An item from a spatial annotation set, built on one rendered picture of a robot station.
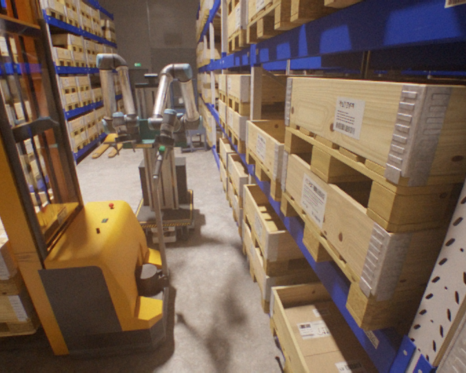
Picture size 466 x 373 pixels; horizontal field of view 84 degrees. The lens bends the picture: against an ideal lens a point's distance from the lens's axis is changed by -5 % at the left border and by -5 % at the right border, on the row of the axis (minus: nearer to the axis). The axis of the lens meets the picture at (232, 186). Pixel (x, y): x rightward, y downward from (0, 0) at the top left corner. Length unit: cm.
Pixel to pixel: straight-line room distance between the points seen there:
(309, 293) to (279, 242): 41
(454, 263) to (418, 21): 53
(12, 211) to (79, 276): 52
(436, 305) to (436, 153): 34
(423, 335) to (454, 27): 68
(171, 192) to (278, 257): 185
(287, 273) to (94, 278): 122
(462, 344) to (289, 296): 136
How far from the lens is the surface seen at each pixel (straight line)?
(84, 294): 199
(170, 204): 344
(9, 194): 182
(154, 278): 230
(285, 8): 148
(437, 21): 76
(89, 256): 182
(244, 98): 245
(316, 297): 201
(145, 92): 312
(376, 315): 93
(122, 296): 196
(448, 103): 71
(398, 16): 86
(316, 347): 177
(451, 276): 74
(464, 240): 70
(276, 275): 193
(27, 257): 200
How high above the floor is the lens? 187
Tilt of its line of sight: 23 degrees down
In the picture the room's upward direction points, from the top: straight up
